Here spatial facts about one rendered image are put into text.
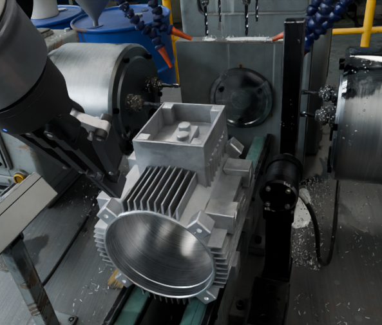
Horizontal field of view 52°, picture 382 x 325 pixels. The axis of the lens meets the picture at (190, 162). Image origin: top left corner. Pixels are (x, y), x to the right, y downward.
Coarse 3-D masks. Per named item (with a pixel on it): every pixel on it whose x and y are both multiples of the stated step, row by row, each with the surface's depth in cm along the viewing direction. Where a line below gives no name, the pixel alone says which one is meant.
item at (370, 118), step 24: (360, 48) 69; (360, 72) 64; (336, 96) 77; (360, 96) 63; (336, 120) 67; (360, 120) 63; (336, 144) 66; (360, 144) 64; (336, 168) 69; (360, 168) 67
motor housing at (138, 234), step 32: (224, 160) 60; (128, 192) 50; (160, 192) 49; (192, 192) 52; (224, 192) 55; (96, 224) 53; (128, 224) 60; (160, 224) 66; (128, 256) 58; (160, 256) 62; (192, 256) 62; (224, 256) 49; (160, 288) 57; (192, 288) 56
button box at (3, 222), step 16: (32, 176) 59; (16, 192) 56; (32, 192) 58; (48, 192) 60; (0, 208) 54; (16, 208) 55; (32, 208) 57; (0, 224) 53; (16, 224) 54; (0, 240) 52
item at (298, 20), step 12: (288, 24) 56; (300, 24) 56; (288, 36) 57; (300, 36) 57; (288, 48) 58; (300, 48) 58; (288, 60) 59; (300, 60) 59; (288, 72) 60; (300, 72) 60; (288, 84) 61; (300, 84) 61; (288, 96) 62; (300, 96) 62; (288, 108) 63; (288, 120) 65; (288, 132) 66; (288, 144) 67
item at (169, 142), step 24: (168, 120) 61; (192, 120) 62; (216, 120) 55; (144, 144) 53; (168, 144) 51; (192, 144) 50; (216, 144) 56; (144, 168) 55; (192, 168) 52; (216, 168) 57
